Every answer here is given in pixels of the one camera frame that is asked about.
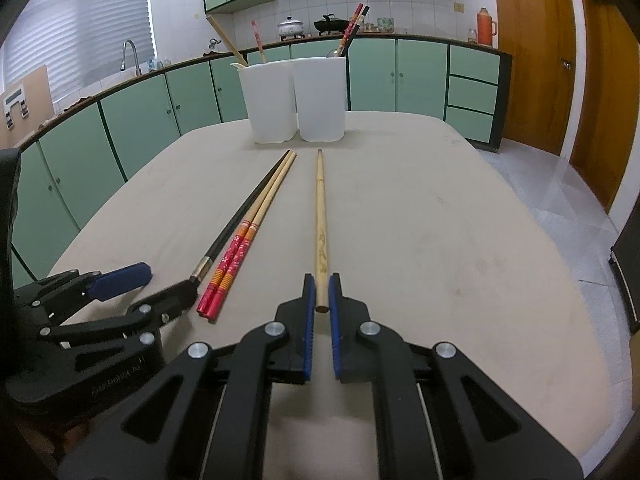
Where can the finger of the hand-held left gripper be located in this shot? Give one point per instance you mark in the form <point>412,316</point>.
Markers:
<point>122,280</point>
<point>165,302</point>

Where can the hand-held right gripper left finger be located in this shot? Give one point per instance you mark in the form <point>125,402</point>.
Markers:
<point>309,330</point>

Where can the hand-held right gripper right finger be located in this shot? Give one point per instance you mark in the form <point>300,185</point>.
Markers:
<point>336,330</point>

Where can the red patterned chopstick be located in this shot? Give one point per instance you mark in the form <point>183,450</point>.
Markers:
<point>245,232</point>
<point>259,42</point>
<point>351,27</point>
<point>252,240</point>

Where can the plain wooden chopstick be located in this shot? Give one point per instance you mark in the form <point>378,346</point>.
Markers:
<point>227,42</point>
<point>320,220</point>

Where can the black chopstick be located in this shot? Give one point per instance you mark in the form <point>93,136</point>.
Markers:
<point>356,32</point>
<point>240,215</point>

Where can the white double utensil holder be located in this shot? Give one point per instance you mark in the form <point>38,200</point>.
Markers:
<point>300,100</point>

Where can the metal spoon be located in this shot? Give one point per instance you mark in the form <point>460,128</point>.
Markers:
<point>333,53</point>

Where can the brown cardboard board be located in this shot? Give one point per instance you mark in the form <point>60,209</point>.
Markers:
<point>35,105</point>

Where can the bottles beside sink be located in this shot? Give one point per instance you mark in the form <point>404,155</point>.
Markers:
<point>157,63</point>

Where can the metal kitchen faucet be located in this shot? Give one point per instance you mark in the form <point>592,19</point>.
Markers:
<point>131,55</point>

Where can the small kettle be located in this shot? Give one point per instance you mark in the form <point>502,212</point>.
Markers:
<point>214,46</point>

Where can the white window blinds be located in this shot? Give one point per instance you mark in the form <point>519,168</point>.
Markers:
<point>80,25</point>

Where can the green lower kitchen cabinets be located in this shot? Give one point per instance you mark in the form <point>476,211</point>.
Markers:
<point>425,80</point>

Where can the dark glass cabinet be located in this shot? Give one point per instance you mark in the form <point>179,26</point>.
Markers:
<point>627,280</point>

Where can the white cooking pot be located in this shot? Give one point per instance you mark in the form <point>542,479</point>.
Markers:
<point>290,28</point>

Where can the black wok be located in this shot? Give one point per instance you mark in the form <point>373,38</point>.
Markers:
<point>330,24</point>

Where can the patterned jars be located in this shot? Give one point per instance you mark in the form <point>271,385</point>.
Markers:
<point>385,25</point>

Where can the small glass jar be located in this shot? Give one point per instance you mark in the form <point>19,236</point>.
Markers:
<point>472,36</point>

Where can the orange thermos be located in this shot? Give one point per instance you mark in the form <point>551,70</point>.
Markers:
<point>486,27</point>

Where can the wooden door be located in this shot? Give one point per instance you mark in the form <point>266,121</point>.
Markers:
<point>535,55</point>
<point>610,100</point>

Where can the white bracket device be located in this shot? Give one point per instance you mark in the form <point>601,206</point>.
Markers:
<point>15,105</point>

